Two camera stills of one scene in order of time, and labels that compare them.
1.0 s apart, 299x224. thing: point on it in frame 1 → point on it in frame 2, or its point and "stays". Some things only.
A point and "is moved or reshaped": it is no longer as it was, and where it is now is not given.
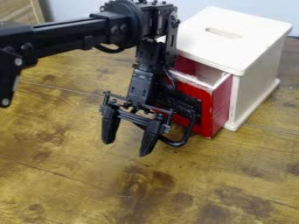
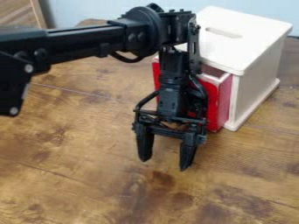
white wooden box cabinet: [242, 44] stays
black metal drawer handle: [182, 140] is moved or reshaped
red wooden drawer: [210, 86] stays
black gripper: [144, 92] → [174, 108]
